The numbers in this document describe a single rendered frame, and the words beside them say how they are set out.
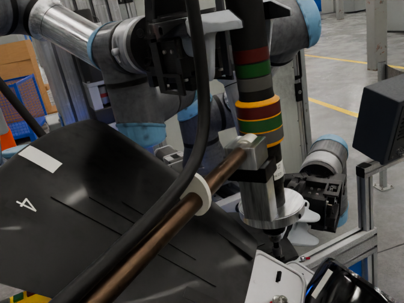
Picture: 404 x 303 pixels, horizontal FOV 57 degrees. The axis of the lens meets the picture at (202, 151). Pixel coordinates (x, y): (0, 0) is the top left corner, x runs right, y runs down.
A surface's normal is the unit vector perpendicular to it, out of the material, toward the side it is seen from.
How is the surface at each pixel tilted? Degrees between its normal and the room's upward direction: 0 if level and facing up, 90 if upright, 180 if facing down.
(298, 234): 10
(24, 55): 90
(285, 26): 89
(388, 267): 0
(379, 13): 90
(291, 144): 90
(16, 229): 48
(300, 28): 99
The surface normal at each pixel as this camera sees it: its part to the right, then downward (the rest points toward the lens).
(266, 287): 0.42, -0.53
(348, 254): 0.43, 0.25
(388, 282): -0.18, -0.92
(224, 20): -0.44, -0.42
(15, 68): 0.22, 0.31
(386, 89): -0.06, -0.83
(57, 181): 0.50, -0.69
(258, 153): 0.86, 0.03
